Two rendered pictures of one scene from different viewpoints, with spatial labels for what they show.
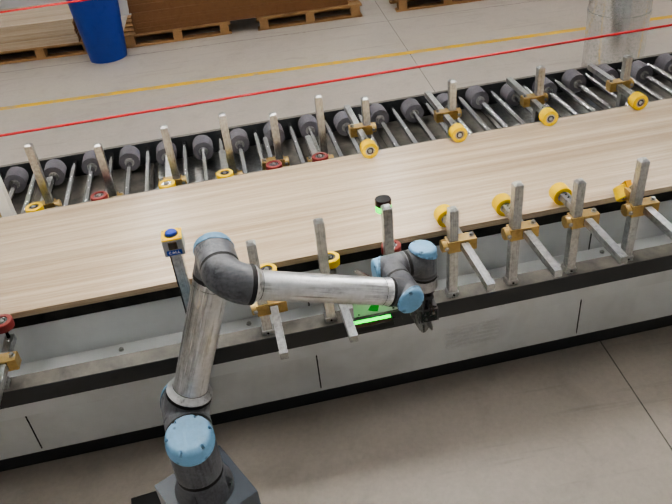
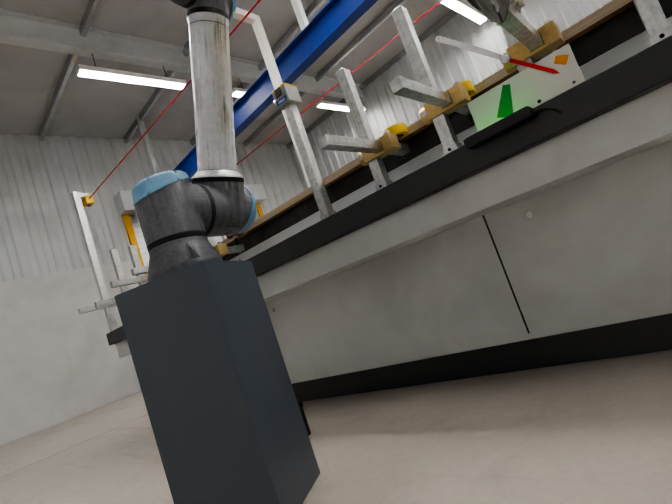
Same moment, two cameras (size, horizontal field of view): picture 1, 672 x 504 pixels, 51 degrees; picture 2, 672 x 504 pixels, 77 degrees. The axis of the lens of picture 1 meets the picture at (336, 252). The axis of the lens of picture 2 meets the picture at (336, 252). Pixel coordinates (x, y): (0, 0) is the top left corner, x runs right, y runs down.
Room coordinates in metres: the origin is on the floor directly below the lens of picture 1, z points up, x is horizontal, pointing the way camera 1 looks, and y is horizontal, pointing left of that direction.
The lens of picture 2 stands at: (0.99, -0.55, 0.42)
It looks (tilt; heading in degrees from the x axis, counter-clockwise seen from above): 6 degrees up; 48
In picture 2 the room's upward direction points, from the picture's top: 19 degrees counter-clockwise
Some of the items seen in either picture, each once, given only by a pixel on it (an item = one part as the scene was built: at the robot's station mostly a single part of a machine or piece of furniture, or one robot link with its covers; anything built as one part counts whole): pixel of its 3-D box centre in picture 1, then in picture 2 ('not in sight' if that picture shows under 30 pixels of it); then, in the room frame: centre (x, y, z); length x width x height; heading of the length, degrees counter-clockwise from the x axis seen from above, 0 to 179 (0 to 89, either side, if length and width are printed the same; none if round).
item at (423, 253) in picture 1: (422, 260); not in sight; (1.83, -0.28, 1.13); 0.10 x 0.09 x 0.12; 105
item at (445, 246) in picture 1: (458, 243); not in sight; (2.17, -0.47, 0.95); 0.14 x 0.06 x 0.05; 98
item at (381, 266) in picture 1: (391, 269); not in sight; (1.79, -0.17, 1.14); 0.12 x 0.12 x 0.09; 15
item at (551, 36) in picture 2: not in sight; (531, 49); (2.14, -0.22, 0.85); 0.14 x 0.06 x 0.05; 98
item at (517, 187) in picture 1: (514, 235); not in sight; (2.20, -0.69, 0.93); 0.04 x 0.04 x 0.48; 8
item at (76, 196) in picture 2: not in sight; (100, 259); (1.77, 2.59, 1.20); 0.12 x 0.09 x 1.00; 8
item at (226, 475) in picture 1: (202, 478); (182, 258); (1.44, 0.51, 0.65); 0.19 x 0.19 x 0.10
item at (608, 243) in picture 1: (589, 223); not in sight; (2.20, -0.99, 0.95); 0.50 x 0.04 x 0.04; 8
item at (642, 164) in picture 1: (633, 211); not in sight; (2.27, -1.19, 0.93); 0.04 x 0.04 x 0.48; 8
